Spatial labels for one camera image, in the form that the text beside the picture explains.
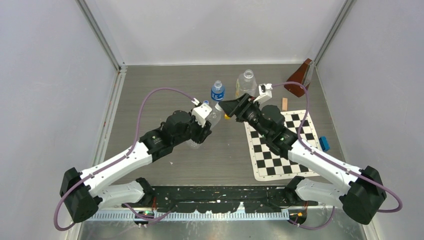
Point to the blue label water bottle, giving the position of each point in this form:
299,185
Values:
217,92

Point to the clear plastic bottle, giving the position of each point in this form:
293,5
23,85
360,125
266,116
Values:
214,117

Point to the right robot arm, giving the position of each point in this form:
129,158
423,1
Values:
356,191

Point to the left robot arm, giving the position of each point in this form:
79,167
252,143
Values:
85,192

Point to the small wooden block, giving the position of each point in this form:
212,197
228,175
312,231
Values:
284,104

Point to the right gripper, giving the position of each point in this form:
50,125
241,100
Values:
239,107

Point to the aluminium front rail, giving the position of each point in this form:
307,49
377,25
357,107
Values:
238,215

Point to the blue brick toy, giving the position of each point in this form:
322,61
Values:
325,146

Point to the fruit label plastic bottle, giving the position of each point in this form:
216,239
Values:
246,84

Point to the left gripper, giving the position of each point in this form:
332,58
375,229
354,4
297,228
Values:
202,132

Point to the brown wooden metronome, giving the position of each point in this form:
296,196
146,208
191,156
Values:
303,75

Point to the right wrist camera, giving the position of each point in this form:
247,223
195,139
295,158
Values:
265,93

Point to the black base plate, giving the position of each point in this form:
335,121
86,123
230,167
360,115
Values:
219,199

